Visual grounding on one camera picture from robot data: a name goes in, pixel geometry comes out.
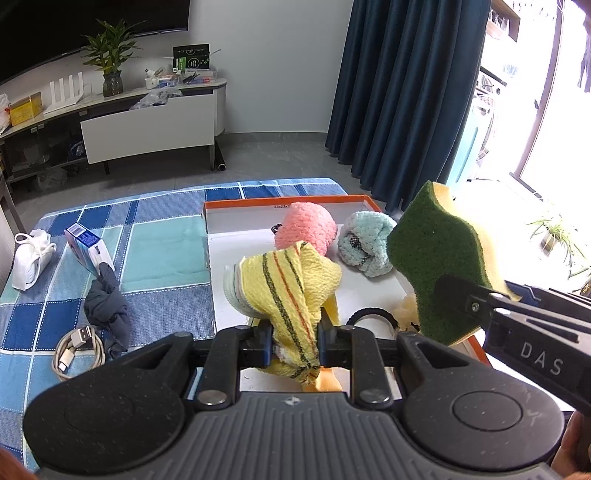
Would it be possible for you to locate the black hair band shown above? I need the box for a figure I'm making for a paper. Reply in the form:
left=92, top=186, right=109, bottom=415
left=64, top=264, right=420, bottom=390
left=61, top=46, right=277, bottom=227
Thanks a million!
left=346, top=307, right=399, bottom=340

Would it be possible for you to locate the orange yellow cloth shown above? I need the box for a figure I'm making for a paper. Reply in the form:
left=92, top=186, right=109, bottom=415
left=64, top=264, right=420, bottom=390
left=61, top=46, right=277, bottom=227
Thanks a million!
left=303, top=294, right=342, bottom=393

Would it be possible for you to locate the yellow green sponge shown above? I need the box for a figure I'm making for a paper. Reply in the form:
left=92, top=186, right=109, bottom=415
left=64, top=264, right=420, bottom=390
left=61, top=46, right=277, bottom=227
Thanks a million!
left=387, top=181, right=519, bottom=345

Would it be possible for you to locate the yellow striped towel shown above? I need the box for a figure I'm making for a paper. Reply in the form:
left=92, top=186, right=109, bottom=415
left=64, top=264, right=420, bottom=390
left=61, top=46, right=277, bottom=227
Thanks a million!
left=223, top=241, right=342, bottom=388

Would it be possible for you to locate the light blue fluffy slipper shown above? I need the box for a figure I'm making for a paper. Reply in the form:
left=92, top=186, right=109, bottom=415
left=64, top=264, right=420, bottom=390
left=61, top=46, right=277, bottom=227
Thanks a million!
left=338, top=211, right=397, bottom=278

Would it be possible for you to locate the dark grey sock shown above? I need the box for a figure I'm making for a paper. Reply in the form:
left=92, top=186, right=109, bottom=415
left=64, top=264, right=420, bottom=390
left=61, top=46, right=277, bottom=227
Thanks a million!
left=84, top=262, right=131, bottom=359

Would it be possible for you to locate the pink fluffy slipper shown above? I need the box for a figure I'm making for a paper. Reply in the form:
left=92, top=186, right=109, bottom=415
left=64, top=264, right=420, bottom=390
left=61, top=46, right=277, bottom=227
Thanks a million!
left=271, top=202, right=338, bottom=256

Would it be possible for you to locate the white usb cable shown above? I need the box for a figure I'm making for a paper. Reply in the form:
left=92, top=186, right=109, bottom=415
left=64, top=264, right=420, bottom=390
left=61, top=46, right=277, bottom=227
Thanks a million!
left=51, top=324, right=106, bottom=383

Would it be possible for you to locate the blue tissue pack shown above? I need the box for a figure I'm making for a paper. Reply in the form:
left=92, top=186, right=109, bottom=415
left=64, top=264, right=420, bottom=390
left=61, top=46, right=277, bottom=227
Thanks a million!
left=64, top=223, right=115, bottom=276

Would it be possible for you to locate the white face mask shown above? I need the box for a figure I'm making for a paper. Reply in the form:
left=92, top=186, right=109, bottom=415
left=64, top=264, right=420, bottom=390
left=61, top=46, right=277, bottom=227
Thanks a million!
left=12, top=229, right=57, bottom=291

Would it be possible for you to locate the right human hand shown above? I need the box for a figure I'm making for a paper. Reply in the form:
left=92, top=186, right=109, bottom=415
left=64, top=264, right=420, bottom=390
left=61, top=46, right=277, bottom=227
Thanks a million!
left=551, top=411, right=591, bottom=480

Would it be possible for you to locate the blue checkered tablecloth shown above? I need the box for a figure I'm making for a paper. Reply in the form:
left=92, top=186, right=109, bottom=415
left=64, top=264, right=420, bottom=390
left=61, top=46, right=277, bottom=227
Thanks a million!
left=1, top=178, right=345, bottom=470

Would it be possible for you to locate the dark blue curtain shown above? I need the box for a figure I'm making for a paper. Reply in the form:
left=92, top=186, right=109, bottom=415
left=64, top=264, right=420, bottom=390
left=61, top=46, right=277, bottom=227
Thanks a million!
left=325, top=0, right=490, bottom=212

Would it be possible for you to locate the white tv cabinet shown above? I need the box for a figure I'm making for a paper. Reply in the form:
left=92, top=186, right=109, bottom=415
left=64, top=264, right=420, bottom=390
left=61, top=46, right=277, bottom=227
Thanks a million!
left=1, top=78, right=228, bottom=183

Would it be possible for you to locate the white wifi router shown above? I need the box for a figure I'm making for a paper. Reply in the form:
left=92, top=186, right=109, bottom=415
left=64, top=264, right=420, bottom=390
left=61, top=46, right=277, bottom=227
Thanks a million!
left=44, top=71, right=84, bottom=113

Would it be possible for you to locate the black green sign box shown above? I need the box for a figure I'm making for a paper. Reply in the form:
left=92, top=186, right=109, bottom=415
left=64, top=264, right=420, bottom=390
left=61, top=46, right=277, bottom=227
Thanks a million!
left=172, top=44, right=211, bottom=72

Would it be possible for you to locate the yellow box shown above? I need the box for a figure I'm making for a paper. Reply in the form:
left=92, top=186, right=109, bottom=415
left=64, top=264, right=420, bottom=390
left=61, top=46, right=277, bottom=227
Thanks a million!
left=9, top=92, right=43, bottom=126

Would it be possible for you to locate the white plastic bag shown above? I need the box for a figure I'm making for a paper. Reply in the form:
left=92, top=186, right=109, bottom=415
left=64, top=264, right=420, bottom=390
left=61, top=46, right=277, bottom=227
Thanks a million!
left=0, top=94, right=11, bottom=133

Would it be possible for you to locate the potted plant in vase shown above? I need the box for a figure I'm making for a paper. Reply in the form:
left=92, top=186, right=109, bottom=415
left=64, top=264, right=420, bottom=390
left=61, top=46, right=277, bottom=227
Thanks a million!
left=82, top=20, right=142, bottom=98

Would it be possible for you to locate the black television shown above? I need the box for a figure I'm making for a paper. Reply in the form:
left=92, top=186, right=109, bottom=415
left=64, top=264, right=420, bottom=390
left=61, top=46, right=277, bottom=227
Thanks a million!
left=1, top=0, right=190, bottom=83

